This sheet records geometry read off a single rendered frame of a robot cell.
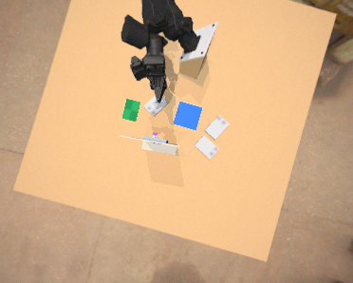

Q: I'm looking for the blue flat square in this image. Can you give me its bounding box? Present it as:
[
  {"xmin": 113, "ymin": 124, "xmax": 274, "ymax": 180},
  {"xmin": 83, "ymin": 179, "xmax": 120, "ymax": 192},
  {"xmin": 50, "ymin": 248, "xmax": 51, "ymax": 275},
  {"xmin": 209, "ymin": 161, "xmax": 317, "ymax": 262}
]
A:
[{"xmin": 174, "ymin": 102, "xmax": 202, "ymax": 130}]

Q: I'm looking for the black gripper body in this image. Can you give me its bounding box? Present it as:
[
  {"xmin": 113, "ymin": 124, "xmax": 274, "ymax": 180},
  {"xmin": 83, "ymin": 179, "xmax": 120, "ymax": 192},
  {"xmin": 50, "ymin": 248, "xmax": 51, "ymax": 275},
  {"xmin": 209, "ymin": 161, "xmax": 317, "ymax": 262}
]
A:
[{"xmin": 142, "ymin": 49, "xmax": 166, "ymax": 73}]

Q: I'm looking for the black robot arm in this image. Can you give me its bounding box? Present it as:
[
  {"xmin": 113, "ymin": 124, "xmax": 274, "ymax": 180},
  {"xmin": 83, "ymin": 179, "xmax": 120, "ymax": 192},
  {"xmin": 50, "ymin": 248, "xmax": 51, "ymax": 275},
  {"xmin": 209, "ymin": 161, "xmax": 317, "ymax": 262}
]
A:
[{"xmin": 121, "ymin": 0, "xmax": 201, "ymax": 82}]

